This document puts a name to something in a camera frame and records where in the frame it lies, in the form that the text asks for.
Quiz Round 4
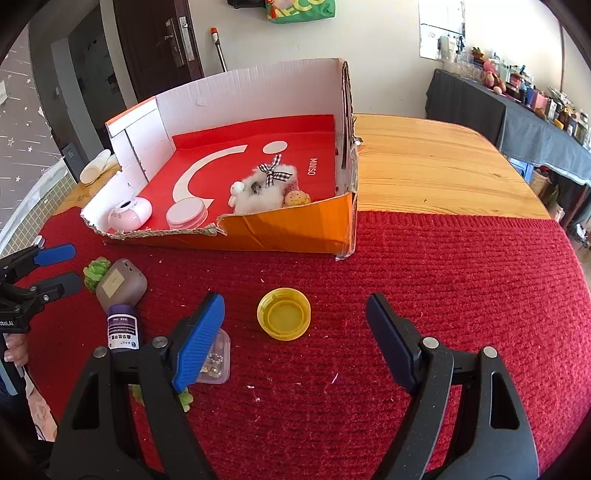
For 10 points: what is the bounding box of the green tote bag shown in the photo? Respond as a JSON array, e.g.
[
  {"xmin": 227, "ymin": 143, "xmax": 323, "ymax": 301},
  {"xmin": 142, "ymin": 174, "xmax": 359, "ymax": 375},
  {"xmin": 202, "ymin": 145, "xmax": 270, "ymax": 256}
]
[{"xmin": 265, "ymin": 0, "xmax": 337, "ymax": 23}]

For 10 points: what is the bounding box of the row of cosmetic bottles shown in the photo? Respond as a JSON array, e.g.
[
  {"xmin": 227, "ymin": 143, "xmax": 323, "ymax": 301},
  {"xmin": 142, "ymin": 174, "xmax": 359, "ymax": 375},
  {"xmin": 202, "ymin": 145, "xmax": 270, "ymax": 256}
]
[{"xmin": 436, "ymin": 32, "xmax": 591, "ymax": 148}]

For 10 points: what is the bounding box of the white slipper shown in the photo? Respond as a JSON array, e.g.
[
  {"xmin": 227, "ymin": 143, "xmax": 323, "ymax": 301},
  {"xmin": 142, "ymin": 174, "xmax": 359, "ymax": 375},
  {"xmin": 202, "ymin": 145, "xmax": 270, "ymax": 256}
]
[{"xmin": 79, "ymin": 148, "xmax": 118, "ymax": 185}]

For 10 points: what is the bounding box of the white fluffy plush toy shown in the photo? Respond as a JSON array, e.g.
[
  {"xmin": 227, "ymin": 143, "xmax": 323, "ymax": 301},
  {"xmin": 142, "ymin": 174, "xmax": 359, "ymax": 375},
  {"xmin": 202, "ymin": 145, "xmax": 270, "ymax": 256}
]
[{"xmin": 228, "ymin": 154, "xmax": 298, "ymax": 215}]

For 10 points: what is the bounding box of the yellow bottle cap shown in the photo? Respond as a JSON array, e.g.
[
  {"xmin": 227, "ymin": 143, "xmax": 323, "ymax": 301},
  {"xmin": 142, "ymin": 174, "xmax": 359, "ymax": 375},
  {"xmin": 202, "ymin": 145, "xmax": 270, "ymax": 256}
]
[{"xmin": 257, "ymin": 287, "xmax": 312, "ymax": 341}]

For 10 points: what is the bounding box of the purple bottle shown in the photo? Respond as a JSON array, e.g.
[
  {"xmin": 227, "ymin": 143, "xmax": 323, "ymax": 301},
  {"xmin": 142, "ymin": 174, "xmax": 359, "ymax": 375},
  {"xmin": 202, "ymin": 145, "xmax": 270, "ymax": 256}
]
[{"xmin": 107, "ymin": 302, "xmax": 141, "ymax": 355}]

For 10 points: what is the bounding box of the pink plush toy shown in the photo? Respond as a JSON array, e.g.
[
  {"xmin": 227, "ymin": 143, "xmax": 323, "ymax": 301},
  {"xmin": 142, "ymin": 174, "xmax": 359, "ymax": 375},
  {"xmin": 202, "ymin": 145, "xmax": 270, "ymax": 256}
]
[{"xmin": 482, "ymin": 60, "xmax": 506, "ymax": 95}]

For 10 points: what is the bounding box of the red knitted blanket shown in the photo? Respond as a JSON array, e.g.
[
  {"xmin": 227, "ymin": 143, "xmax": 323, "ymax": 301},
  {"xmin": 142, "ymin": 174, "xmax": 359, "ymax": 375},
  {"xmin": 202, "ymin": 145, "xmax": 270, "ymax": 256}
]
[{"xmin": 9, "ymin": 205, "xmax": 591, "ymax": 480}]

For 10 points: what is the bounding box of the clear plastic box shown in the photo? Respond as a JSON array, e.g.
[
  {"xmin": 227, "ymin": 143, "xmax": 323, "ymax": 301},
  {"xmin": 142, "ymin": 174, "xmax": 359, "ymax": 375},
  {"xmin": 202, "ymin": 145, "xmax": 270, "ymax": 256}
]
[{"xmin": 196, "ymin": 329, "xmax": 232, "ymax": 385}]

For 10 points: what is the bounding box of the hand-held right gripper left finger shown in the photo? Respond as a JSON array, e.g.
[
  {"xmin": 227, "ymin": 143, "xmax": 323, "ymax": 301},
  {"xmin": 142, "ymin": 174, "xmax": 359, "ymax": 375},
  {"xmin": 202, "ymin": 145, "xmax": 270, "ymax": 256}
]
[{"xmin": 48, "ymin": 292, "xmax": 226, "ymax": 480}]

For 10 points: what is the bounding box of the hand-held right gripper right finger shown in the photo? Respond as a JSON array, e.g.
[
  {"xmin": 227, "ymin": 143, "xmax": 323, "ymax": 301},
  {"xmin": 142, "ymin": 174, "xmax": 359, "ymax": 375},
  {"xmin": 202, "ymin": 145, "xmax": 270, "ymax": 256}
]
[{"xmin": 366, "ymin": 292, "xmax": 540, "ymax": 480}]

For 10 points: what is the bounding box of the taupe pouch case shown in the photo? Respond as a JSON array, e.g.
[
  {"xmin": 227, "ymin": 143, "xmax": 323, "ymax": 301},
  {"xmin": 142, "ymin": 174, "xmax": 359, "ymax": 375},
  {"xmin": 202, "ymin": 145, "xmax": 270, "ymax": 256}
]
[{"xmin": 95, "ymin": 258, "xmax": 148, "ymax": 311}]

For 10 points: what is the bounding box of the wall mirror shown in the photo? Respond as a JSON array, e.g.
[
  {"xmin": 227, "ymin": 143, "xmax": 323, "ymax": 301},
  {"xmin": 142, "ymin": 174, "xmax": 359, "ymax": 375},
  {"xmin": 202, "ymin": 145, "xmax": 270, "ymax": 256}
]
[{"xmin": 419, "ymin": 0, "xmax": 466, "ymax": 61}]

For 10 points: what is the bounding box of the person's left hand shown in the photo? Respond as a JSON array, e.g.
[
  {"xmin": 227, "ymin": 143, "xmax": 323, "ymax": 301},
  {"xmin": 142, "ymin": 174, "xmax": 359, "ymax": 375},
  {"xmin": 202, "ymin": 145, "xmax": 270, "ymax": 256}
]
[{"xmin": 4, "ymin": 332, "xmax": 29, "ymax": 367}]

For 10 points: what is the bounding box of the side table with grey cloth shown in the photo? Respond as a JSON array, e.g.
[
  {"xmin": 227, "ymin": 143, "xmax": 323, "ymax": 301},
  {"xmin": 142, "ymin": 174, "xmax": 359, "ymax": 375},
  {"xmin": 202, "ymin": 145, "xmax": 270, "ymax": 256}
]
[{"xmin": 425, "ymin": 68, "xmax": 591, "ymax": 185}]

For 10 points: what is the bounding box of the pink round toy camera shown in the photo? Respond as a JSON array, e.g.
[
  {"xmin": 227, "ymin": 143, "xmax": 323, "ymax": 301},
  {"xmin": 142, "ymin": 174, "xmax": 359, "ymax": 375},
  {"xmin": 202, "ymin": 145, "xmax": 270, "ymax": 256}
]
[{"xmin": 107, "ymin": 197, "xmax": 153, "ymax": 230}]

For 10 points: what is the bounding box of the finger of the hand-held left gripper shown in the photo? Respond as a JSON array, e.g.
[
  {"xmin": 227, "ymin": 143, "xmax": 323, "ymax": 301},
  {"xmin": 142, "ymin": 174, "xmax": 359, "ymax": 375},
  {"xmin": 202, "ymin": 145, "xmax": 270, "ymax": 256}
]
[
  {"xmin": 0, "ymin": 271, "xmax": 85, "ymax": 308},
  {"xmin": 0, "ymin": 244, "xmax": 77, "ymax": 282}
]

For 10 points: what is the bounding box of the dark wooden door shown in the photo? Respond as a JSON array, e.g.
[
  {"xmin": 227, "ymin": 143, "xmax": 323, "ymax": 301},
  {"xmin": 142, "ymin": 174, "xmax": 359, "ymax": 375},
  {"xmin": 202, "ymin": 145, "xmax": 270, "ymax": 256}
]
[{"xmin": 113, "ymin": 0, "xmax": 205, "ymax": 104}]

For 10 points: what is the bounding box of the large green pompom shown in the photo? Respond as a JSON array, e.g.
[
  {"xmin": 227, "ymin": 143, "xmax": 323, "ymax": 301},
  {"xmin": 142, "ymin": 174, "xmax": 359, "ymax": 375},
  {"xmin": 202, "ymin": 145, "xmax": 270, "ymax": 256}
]
[{"xmin": 129, "ymin": 385, "xmax": 195, "ymax": 412}]

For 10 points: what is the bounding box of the pink yellow doll figurine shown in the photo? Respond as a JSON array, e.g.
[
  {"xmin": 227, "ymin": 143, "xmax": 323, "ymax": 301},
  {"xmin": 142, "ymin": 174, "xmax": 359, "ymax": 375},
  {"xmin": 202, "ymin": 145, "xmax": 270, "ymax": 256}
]
[{"xmin": 284, "ymin": 182, "xmax": 312, "ymax": 207}]

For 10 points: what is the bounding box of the small green pompom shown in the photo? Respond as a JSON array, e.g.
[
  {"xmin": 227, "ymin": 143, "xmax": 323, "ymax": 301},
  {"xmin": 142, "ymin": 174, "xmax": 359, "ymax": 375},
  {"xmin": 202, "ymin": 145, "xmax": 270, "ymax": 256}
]
[{"xmin": 83, "ymin": 257, "xmax": 113, "ymax": 292}]

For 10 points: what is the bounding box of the orange cardboard box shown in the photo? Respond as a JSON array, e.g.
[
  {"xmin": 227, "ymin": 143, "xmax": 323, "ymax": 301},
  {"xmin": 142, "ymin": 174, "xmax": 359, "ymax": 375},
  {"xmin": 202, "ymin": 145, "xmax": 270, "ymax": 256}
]
[{"xmin": 81, "ymin": 58, "xmax": 360, "ymax": 259}]

